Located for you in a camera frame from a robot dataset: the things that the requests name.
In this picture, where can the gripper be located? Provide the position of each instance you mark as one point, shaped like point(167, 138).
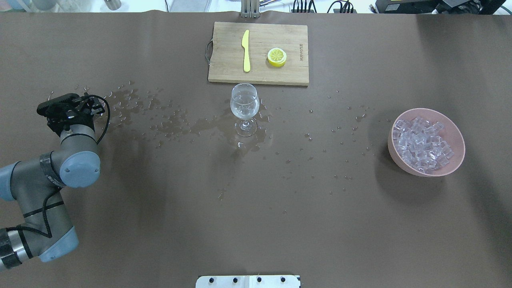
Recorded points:
point(60, 122)

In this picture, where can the bamboo cutting board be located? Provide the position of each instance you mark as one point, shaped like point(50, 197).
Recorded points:
point(226, 61)

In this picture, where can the clear wine glass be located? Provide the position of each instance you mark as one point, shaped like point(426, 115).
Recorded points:
point(245, 103)

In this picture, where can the ice cubes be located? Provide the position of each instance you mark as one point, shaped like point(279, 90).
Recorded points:
point(419, 144)

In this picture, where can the aluminium frame post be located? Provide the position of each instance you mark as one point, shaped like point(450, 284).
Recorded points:
point(250, 9)

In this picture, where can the black power brick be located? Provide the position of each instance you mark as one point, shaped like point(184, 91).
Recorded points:
point(406, 6)

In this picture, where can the yellow plastic knife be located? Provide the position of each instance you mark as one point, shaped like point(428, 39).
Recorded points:
point(245, 46)

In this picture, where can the small steel cup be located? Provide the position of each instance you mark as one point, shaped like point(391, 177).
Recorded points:
point(113, 5)

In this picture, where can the pink bowl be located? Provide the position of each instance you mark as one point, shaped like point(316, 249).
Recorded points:
point(451, 134)

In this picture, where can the yellow lemon slice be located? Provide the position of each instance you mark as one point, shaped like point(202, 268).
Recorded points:
point(276, 57)

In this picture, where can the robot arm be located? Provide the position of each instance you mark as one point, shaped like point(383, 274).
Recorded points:
point(36, 184)

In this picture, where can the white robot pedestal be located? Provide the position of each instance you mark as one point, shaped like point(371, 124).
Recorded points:
point(249, 281)

